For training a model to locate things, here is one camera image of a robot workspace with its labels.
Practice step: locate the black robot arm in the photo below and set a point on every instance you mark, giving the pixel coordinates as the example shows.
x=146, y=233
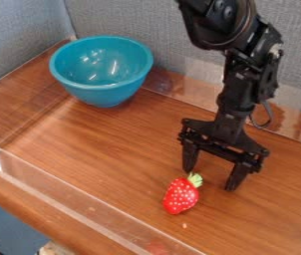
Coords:
x=227, y=26

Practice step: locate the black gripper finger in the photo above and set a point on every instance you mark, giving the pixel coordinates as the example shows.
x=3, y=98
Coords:
x=188, y=156
x=238, y=174

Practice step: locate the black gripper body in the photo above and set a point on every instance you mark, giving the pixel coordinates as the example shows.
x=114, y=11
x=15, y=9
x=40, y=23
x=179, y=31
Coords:
x=247, y=86

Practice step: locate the clear acrylic front barrier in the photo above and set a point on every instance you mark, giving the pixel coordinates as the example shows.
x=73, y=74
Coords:
x=33, y=192

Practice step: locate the blue bowl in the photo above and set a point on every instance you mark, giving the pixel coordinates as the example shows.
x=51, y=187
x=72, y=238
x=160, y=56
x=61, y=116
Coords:
x=102, y=68

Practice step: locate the red toy strawberry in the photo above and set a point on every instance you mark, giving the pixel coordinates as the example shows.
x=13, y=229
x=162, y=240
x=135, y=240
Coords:
x=182, y=193

